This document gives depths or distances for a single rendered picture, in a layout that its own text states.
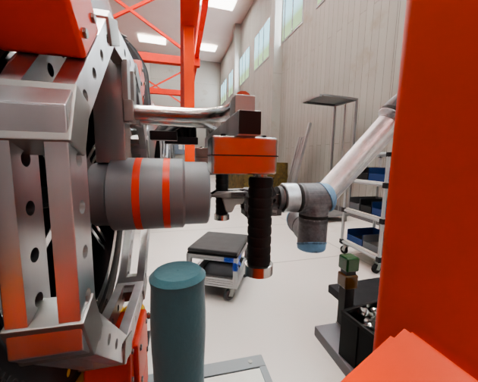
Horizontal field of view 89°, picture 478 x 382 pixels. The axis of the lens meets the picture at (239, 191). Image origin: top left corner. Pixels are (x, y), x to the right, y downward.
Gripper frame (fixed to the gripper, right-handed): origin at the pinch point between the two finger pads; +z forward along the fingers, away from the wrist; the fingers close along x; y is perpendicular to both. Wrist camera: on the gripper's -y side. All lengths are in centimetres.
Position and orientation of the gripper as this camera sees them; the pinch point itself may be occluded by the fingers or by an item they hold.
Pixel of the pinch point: (215, 192)
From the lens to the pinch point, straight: 68.7
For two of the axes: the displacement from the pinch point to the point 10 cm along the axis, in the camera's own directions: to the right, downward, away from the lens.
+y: -0.1, 9.9, 1.3
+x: -2.3, -1.3, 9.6
